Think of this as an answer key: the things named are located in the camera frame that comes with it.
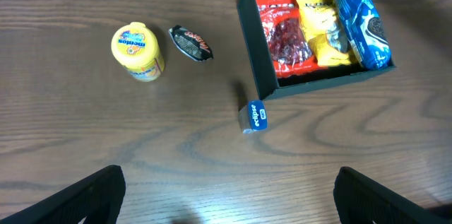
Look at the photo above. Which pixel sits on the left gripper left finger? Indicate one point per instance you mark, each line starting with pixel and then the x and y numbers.
pixel 94 199

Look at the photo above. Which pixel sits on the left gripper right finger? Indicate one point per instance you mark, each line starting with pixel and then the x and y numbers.
pixel 359 199

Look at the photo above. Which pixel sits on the yellow Mentos gum bottle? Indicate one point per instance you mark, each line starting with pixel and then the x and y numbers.
pixel 136 48

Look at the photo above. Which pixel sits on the red snack bag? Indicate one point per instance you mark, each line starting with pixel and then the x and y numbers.
pixel 289 50

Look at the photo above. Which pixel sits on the blue Oreo cookie pack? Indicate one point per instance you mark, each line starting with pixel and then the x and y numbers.
pixel 365 33

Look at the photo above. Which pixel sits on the yellow snack bag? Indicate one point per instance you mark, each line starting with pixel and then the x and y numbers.
pixel 324 33

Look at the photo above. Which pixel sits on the blue Eclipse mint tin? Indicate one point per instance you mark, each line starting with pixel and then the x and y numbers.
pixel 253 117

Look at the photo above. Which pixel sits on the black Mars candy wrapper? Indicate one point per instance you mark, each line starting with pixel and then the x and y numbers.
pixel 190 44

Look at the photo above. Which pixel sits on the black open gift box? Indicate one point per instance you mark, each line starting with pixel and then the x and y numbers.
pixel 268 85

